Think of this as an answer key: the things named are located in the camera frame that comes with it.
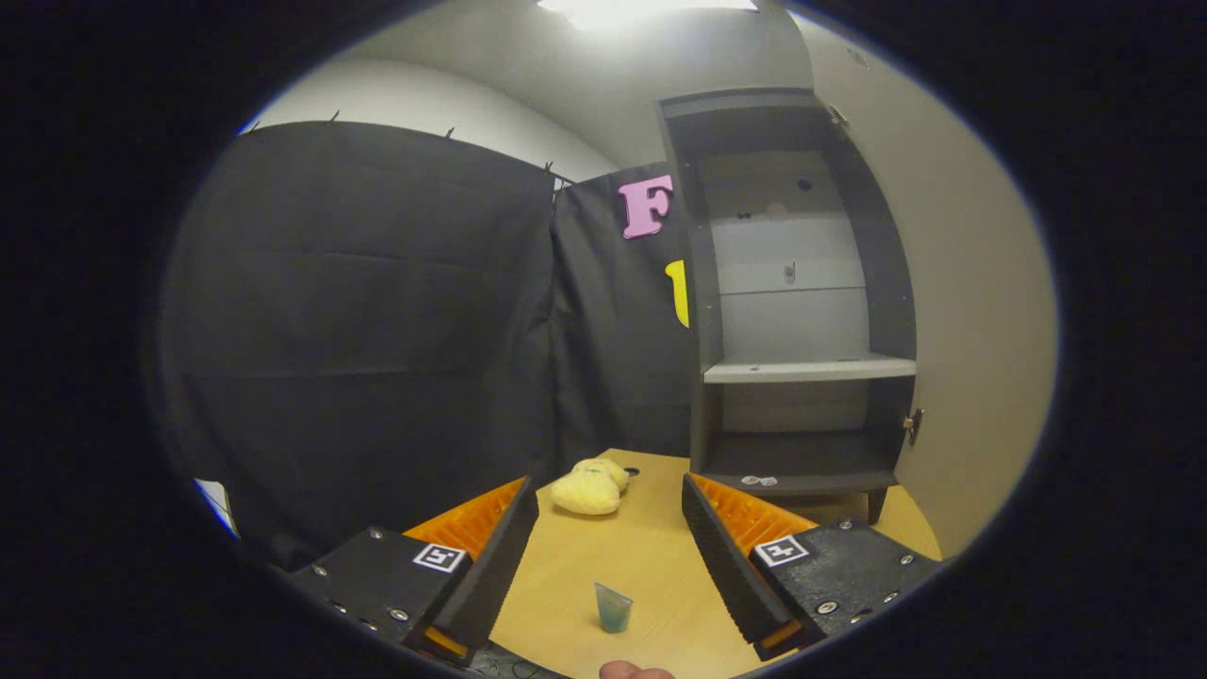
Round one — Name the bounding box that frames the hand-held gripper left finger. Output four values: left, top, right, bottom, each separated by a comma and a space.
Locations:
288, 476, 540, 669

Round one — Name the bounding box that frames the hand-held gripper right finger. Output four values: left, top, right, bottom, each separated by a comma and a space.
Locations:
681, 473, 944, 661

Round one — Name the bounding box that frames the translucent blue cosmetic tube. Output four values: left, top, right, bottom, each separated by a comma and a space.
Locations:
594, 582, 635, 635

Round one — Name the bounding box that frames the beige cabinet door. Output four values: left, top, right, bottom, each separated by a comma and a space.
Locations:
792, 14, 1059, 557

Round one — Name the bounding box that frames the yellow plush toy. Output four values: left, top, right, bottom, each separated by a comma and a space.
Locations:
550, 458, 631, 517

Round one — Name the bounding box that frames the black backdrop cloth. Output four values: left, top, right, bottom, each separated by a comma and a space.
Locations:
156, 121, 703, 571

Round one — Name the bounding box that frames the long ceiling light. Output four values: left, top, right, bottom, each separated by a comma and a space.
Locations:
537, 0, 760, 31

